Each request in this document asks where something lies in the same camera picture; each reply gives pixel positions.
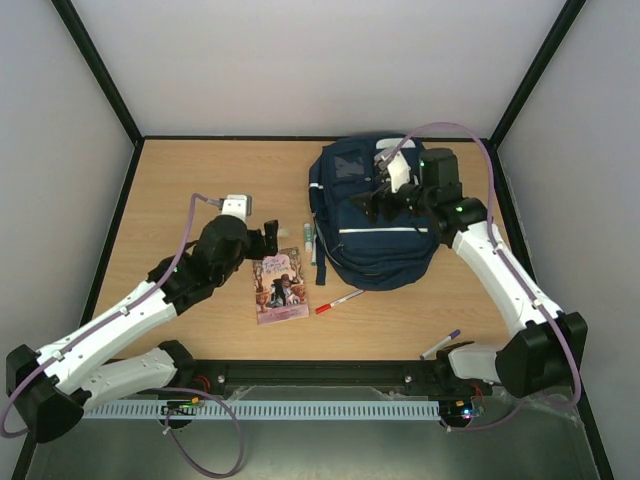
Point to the navy blue backpack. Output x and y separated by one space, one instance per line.
378 255

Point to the black aluminium frame rail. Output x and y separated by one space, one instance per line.
413 378

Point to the purple illustrated booklet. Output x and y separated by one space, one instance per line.
279 288

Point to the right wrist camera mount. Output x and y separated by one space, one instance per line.
393 169

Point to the green capped white pen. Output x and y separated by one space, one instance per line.
314 247

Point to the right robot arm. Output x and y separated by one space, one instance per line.
545 342

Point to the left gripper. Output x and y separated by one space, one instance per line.
258 250

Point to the purple capped white pen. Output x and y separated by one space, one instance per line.
442 343

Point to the red capped white pen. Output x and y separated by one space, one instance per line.
325 307

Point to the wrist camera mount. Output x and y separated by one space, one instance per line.
393 169
237 205

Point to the grey slotted cable duct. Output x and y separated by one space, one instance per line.
263 410

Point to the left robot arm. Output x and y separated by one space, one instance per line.
53 387

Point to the green whiteboard marker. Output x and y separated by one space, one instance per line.
308 237

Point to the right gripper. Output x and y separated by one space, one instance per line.
382 201

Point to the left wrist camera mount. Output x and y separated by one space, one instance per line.
237 205

